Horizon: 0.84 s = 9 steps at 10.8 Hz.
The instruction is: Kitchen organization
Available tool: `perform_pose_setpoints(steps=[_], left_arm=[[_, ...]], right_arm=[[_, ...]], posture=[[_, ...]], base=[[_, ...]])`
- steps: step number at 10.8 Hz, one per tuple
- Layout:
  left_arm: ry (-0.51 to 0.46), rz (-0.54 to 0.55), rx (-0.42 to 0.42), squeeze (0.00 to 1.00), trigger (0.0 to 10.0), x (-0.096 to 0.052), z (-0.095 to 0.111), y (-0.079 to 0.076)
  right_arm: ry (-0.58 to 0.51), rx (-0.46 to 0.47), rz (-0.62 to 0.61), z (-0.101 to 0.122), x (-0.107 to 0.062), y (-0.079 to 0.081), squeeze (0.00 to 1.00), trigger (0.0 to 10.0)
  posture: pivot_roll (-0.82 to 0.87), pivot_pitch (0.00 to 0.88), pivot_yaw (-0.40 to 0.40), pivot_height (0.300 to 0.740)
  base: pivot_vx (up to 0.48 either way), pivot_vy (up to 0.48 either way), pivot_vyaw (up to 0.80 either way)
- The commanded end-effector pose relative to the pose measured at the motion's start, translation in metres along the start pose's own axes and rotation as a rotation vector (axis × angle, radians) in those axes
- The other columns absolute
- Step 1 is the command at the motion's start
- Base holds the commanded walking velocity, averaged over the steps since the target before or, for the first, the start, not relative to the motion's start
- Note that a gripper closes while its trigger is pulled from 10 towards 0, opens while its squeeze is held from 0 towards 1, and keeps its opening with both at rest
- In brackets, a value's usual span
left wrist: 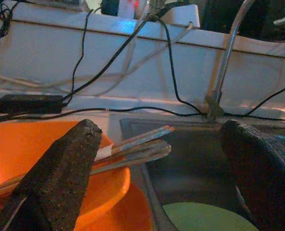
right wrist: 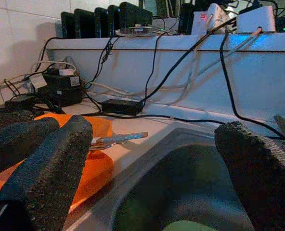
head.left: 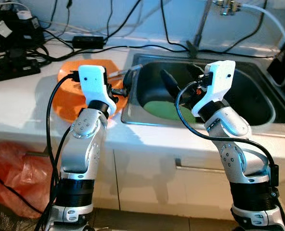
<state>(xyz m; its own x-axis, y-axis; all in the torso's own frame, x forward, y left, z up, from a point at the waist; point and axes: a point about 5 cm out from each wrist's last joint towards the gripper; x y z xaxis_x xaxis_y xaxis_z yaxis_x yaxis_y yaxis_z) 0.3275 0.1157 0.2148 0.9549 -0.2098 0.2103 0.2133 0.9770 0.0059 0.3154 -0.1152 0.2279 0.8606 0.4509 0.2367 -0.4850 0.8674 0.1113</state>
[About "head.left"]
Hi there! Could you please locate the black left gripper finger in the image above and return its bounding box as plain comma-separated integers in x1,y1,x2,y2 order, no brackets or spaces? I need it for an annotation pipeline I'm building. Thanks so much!
122,70,135,95

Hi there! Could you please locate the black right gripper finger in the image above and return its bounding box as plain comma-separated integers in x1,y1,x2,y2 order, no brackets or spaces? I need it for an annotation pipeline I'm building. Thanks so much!
160,70,182,104
187,63,207,81

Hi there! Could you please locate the orange plastic bowl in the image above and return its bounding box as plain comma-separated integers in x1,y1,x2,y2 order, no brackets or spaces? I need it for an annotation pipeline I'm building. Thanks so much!
56,59,130,106

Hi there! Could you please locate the white kitchen cabinet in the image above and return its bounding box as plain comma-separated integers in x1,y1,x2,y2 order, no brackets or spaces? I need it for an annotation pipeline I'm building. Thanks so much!
0,137,285,223

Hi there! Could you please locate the metal spoon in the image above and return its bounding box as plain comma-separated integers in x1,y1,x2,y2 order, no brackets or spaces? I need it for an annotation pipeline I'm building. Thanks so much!
106,64,144,80

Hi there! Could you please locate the green round plate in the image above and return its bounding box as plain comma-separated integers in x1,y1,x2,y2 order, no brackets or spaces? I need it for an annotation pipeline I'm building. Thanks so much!
143,99,201,123

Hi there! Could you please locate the metal faucet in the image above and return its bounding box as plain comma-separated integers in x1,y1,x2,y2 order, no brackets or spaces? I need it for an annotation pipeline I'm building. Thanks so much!
187,0,243,59

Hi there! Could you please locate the orange plastic plate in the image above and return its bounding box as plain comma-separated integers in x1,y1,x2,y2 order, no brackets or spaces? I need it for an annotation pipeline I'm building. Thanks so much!
52,82,121,122

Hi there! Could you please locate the black power adapter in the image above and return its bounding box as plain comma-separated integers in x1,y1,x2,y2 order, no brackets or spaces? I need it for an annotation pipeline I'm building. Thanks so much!
73,35,105,49

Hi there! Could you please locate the stainless steel sink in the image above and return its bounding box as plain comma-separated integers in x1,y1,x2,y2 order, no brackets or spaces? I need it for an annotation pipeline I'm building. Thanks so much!
121,52,285,127

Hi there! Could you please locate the black power strip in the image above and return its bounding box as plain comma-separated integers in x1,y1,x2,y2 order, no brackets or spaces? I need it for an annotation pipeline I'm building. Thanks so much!
0,58,41,83

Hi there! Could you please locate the red plastic bag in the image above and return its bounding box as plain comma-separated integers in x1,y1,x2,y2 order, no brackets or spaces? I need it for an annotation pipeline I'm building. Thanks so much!
0,141,54,217

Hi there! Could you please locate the dark woven floor mat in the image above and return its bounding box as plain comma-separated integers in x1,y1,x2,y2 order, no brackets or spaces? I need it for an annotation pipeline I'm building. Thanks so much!
0,197,42,231

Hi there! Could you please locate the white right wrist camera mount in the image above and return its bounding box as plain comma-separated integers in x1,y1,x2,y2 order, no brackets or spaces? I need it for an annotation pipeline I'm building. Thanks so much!
192,60,236,117

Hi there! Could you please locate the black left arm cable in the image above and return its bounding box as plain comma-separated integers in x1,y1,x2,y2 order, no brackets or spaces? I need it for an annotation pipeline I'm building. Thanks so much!
37,72,80,231

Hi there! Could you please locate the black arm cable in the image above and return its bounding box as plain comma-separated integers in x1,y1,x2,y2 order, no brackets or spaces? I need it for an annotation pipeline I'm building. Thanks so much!
175,82,280,193
37,72,80,231

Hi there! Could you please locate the long silver drawer handle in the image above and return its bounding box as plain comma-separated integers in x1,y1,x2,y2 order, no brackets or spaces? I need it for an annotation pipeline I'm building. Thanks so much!
175,158,230,174

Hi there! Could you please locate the short silver cabinet handle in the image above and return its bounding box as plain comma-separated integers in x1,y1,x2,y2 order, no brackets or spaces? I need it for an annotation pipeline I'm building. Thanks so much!
25,150,52,157

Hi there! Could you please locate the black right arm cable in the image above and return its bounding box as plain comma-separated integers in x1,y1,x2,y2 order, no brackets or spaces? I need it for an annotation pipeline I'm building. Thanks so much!
175,82,280,193

